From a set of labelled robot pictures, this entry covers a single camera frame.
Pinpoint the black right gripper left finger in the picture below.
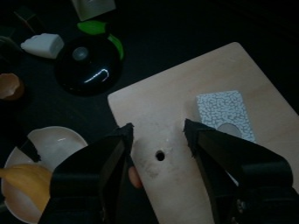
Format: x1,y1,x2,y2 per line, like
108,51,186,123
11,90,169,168
38,122,136,224

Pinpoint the beige box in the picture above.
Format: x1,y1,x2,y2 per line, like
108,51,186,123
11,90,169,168
70,0,118,22

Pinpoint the light wooden cutting board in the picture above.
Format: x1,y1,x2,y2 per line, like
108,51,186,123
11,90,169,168
107,41,299,224

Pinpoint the brown eggshell half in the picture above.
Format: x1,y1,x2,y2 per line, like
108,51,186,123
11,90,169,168
0,73,26,102

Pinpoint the dark green block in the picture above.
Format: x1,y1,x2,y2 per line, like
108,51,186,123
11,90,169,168
14,6,46,33

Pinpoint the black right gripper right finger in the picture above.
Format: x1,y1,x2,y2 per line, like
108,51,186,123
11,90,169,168
182,118,299,224

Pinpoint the white plate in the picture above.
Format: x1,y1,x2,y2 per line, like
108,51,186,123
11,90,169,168
0,125,90,224

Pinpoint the white toy food chunk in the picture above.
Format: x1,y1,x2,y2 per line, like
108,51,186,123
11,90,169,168
20,32,66,60

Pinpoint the yellow banana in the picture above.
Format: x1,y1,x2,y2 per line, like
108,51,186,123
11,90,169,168
0,163,54,214

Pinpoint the pink toy piece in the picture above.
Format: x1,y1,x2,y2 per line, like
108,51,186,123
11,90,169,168
127,165,144,190

